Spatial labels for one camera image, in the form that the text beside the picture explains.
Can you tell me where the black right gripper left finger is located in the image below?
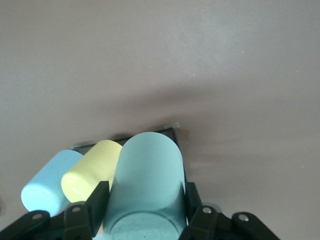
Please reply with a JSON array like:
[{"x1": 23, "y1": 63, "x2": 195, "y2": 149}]
[{"x1": 63, "y1": 180, "x2": 111, "y2": 240}]

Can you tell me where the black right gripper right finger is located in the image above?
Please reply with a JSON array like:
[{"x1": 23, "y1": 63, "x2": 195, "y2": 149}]
[{"x1": 179, "y1": 181, "x2": 223, "y2": 240}]

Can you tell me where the light blue plastic cup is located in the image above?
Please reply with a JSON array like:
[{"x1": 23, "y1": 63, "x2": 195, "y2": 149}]
[{"x1": 20, "y1": 149, "x2": 85, "y2": 216}]

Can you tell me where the pale green plastic cup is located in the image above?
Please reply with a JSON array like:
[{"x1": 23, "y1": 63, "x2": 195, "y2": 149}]
[{"x1": 102, "y1": 131, "x2": 188, "y2": 240}]

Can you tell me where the pale yellow plastic cup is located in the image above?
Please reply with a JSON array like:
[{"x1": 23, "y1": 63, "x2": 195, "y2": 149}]
[{"x1": 60, "y1": 139, "x2": 123, "y2": 204}]

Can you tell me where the brown table cover mat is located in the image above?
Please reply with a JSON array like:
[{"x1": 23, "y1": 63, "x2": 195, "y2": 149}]
[{"x1": 0, "y1": 0, "x2": 320, "y2": 240}]

